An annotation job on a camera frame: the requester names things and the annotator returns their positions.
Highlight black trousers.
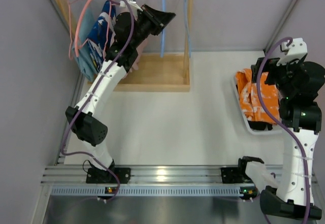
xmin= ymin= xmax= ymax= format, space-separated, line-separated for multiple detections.
xmin=248 ymin=121 xmax=276 ymax=131

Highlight white plastic basket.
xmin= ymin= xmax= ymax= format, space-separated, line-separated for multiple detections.
xmin=232 ymin=76 xmax=282 ymax=136

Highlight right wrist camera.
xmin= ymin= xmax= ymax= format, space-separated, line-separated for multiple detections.
xmin=276 ymin=38 xmax=308 ymax=66

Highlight orange white trousers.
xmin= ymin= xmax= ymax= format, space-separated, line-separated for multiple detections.
xmin=235 ymin=69 xmax=280 ymax=124

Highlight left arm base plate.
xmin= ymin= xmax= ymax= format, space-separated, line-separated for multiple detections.
xmin=86 ymin=168 xmax=131 ymax=184

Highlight thick blue plastic hanger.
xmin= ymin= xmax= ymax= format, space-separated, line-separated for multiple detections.
xmin=160 ymin=0 xmax=166 ymax=58

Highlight thin pink wire hanger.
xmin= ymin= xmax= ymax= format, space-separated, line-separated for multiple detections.
xmin=103 ymin=4 xmax=112 ymax=58

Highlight thick pink plastic hanger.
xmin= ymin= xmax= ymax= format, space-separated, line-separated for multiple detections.
xmin=75 ymin=0 xmax=116 ymax=58

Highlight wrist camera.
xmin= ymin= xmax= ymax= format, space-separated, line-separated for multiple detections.
xmin=119 ymin=0 xmax=142 ymax=11
xmin=276 ymin=38 xmax=308 ymax=66

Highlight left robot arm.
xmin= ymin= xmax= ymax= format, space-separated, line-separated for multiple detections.
xmin=66 ymin=5 xmax=176 ymax=172

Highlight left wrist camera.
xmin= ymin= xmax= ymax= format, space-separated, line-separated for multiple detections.
xmin=119 ymin=0 xmax=142 ymax=11

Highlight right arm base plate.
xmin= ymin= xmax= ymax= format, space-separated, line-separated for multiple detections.
xmin=220 ymin=167 xmax=253 ymax=184

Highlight thin blue wire hanger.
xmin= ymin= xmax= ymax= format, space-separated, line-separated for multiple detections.
xmin=183 ymin=0 xmax=192 ymax=58

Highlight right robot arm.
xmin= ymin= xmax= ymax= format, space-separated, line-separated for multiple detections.
xmin=238 ymin=57 xmax=324 ymax=223

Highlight pink trousers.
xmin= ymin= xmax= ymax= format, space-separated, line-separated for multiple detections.
xmin=119 ymin=12 xmax=148 ymax=79

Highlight blue patterned trousers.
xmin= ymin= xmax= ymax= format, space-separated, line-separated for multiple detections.
xmin=87 ymin=1 xmax=116 ymax=73

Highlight aluminium mounting rail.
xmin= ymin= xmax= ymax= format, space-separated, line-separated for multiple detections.
xmin=41 ymin=164 xmax=254 ymax=197

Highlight wooden clothes rack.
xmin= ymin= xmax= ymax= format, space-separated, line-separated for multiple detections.
xmin=53 ymin=0 xmax=193 ymax=92

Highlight light blue trousers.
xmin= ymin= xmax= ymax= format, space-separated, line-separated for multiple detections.
xmin=72 ymin=8 xmax=96 ymax=82

